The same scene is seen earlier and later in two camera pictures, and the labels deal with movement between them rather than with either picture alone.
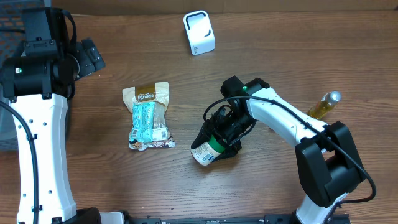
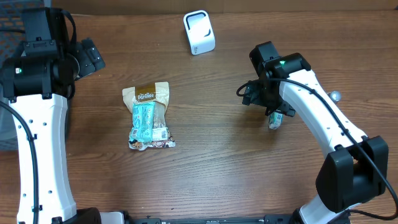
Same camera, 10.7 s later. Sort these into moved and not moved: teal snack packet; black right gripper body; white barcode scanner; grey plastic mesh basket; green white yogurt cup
Moved: black right gripper body; green white yogurt cup
Not moved: grey plastic mesh basket; white barcode scanner; teal snack packet
